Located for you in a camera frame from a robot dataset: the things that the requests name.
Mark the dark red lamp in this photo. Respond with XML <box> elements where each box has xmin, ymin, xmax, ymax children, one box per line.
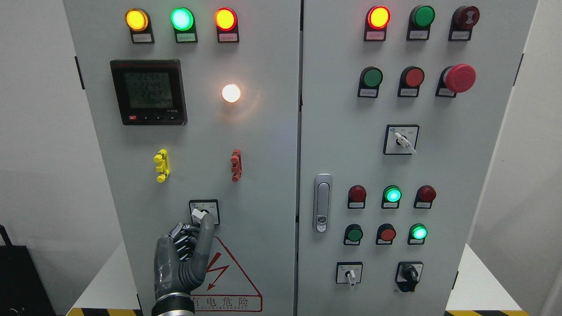
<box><xmin>413</xmin><ymin>185</ymin><xmax>437</xmax><ymax>209</ymax></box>
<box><xmin>347</xmin><ymin>185</ymin><xmax>367</xmax><ymax>209</ymax></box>

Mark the yellow indicator lamp top left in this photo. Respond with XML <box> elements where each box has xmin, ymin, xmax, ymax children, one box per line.
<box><xmin>125</xmin><ymin>8</ymin><xmax>155</xmax><ymax>44</ymax></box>

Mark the dark red lamp left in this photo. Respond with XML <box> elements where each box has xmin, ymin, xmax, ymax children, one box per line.
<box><xmin>347</xmin><ymin>185</ymin><xmax>367</xmax><ymax>209</ymax></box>

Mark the green push button upper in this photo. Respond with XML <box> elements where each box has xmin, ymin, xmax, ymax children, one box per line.
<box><xmin>357</xmin><ymin>66</ymin><xmax>383</xmax><ymax>98</ymax></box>

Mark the red-rimmed orange indicator lamp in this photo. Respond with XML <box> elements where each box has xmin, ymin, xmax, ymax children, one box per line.
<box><xmin>214</xmin><ymin>7</ymin><xmax>239</xmax><ymax>43</ymax></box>

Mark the red lit indicator lamp right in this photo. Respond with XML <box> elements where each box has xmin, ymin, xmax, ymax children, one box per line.
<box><xmin>364</xmin><ymin>6</ymin><xmax>391</xmax><ymax>42</ymax></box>

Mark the red push button upper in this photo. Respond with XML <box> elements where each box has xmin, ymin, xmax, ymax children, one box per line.
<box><xmin>397</xmin><ymin>66</ymin><xmax>425</xmax><ymax>98</ymax></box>

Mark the green lit lamp middle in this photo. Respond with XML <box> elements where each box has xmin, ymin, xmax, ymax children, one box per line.
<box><xmin>381</xmin><ymin>185</ymin><xmax>402</xmax><ymax>209</ymax></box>

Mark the silver door latch handle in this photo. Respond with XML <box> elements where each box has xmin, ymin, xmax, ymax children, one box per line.
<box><xmin>313</xmin><ymin>173</ymin><xmax>332</xmax><ymax>233</ymax></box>

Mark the grey left cabinet door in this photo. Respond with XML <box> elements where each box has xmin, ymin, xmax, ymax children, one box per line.
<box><xmin>64</xmin><ymin>0</ymin><xmax>300</xmax><ymax>316</ymax></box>

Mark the small white-handled selector switch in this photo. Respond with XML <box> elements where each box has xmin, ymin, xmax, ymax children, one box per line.
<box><xmin>336</xmin><ymin>262</ymin><xmax>363</xmax><ymax>287</ymax></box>

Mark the dark red buzzer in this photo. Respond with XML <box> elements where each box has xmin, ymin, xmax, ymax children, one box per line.
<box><xmin>448</xmin><ymin>6</ymin><xmax>480</xmax><ymax>41</ymax></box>

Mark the grey right cabinet door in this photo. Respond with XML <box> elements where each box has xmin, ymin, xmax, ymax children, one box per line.
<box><xmin>296</xmin><ymin>0</ymin><xmax>537</xmax><ymax>316</ymax></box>

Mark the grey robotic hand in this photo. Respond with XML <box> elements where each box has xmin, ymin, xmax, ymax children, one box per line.
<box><xmin>154</xmin><ymin>213</ymin><xmax>214</xmax><ymax>301</ymax></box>

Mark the grey cabinet door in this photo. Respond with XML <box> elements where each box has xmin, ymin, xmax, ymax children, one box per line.
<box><xmin>296</xmin><ymin>0</ymin><xmax>537</xmax><ymax>316</ymax></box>
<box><xmin>64</xmin><ymin>0</ymin><xmax>300</xmax><ymax>316</ymax></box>

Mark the black digital power meter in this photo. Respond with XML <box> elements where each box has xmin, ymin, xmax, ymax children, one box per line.
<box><xmin>110</xmin><ymin>59</ymin><xmax>188</xmax><ymax>126</ymax></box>

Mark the white-handled rotary light switch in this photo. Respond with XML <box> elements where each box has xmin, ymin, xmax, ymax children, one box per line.
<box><xmin>188</xmin><ymin>199</ymin><xmax>220</xmax><ymax>226</ymax></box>

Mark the black bag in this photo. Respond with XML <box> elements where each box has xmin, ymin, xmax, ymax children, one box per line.
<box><xmin>0</xmin><ymin>225</ymin><xmax>56</xmax><ymax>316</ymax></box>

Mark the green push button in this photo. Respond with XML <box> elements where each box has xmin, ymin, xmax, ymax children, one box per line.
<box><xmin>357</xmin><ymin>66</ymin><xmax>383</xmax><ymax>98</ymax></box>
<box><xmin>343</xmin><ymin>223</ymin><xmax>364</xmax><ymax>246</ymax></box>

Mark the green unlit indicator lamp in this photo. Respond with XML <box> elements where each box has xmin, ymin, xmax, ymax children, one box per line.
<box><xmin>406</xmin><ymin>5</ymin><xmax>436</xmax><ymax>41</ymax></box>

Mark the green lit button lower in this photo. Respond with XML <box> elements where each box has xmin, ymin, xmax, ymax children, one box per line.
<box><xmin>407</xmin><ymin>223</ymin><xmax>428</xmax><ymax>245</ymax></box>

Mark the black knob selector switch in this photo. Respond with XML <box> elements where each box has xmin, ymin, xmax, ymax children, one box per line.
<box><xmin>395</xmin><ymin>262</ymin><xmax>424</xmax><ymax>292</ymax></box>

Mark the dark red lamp right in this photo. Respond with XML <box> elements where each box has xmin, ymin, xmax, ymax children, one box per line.
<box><xmin>413</xmin><ymin>185</ymin><xmax>437</xmax><ymax>209</ymax></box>

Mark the red mushroom emergency stop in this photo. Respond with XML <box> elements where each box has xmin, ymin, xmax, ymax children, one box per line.
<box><xmin>435</xmin><ymin>64</ymin><xmax>476</xmax><ymax>98</ymax></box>

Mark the green push button lower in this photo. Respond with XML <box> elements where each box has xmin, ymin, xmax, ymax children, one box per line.
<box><xmin>343</xmin><ymin>223</ymin><xmax>364</xmax><ymax>246</ymax></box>

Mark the red electric hazard warning sticker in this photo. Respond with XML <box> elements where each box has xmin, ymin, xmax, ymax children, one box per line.
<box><xmin>191</xmin><ymin>237</ymin><xmax>263</xmax><ymax>313</ymax></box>

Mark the small clear light bulb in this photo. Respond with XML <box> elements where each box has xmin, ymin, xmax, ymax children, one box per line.
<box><xmin>221</xmin><ymin>83</ymin><xmax>241</xmax><ymax>103</ymax></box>

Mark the red push button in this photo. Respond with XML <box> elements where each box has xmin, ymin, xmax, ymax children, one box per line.
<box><xmin>397</xmin><ymin>66</ymin><xmax>425</xmax><ymax>98</ymax></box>
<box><xmin>375</xmin><ymin>223</ymin><xmax>396</xmax><ymax>245</ymax></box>

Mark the green lit indicator lamp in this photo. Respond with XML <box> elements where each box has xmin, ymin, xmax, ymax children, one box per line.
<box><xmin>170</xmin><ymin>7</ymin><xmax>198</xmax><ymax>43</ymax></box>

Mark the white-handled selector switch upper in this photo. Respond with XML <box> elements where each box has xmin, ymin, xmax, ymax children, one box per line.
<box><xmin>383</xmin><ymin>124</ymin><xmax>420</xmax><ymax>155</ymax></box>

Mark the red push button lower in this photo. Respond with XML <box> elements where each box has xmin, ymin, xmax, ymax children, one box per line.
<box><xmin>375</xmin><ymin>223</ymin><xmax>396</xmax><ymax>245</ymax></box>

